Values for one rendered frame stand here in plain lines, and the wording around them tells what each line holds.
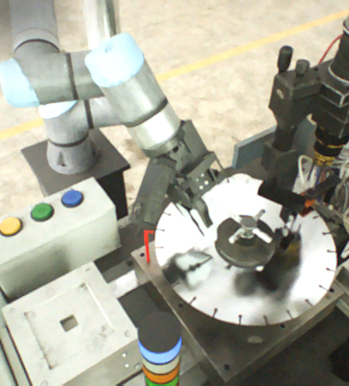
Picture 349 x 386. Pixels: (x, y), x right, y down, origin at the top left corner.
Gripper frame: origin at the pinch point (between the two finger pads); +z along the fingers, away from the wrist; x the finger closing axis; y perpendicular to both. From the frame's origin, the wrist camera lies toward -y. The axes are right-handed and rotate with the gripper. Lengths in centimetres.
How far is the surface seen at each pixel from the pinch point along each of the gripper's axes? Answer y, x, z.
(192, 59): 151, 212, 31
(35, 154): -5, 71, -13
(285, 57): 20.0, -11.4, -21.7
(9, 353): -39.2, 20.4, 2.1
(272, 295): 0.3, -10.2, 10.3
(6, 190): -16, 171, 15
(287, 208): 14.0, -5.1, 4.1
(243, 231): 4.9, -3.4, 1.9
